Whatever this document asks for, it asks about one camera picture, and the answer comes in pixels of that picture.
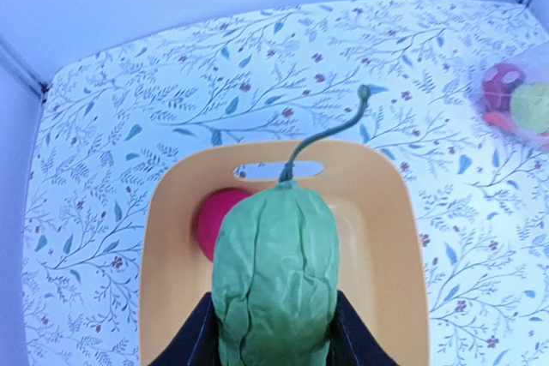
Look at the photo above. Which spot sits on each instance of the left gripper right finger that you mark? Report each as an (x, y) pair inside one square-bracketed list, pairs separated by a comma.
[(351, 342)]

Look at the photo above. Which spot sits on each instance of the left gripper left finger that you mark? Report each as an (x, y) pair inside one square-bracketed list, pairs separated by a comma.
[(196, 343)]

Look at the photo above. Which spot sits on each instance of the green toy cucumber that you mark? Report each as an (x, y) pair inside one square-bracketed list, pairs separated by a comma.
[(275, 273)]

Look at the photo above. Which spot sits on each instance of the red toy apple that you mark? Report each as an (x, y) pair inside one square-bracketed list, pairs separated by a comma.
[(211, 215)]

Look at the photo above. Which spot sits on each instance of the yellow plastic basket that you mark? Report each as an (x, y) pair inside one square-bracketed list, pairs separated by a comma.
[(381, 271)]

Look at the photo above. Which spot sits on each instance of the orange toy carrot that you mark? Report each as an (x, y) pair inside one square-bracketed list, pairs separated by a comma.
[(506, 123)]

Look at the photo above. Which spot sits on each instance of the clear zip top bag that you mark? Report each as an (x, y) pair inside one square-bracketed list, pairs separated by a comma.
[(533, 62)]

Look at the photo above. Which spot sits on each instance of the red toy tomato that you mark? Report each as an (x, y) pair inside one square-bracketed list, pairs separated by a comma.
[(498, 84)]

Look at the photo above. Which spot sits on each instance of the green toy lime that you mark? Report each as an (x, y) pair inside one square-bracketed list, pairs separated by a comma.
[(529, 107)]

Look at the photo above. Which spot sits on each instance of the floral table mat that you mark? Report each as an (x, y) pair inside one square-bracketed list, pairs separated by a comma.
[(115, 122)]

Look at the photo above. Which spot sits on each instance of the left aluminium frame post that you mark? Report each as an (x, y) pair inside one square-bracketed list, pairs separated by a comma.
[(20, 70)]

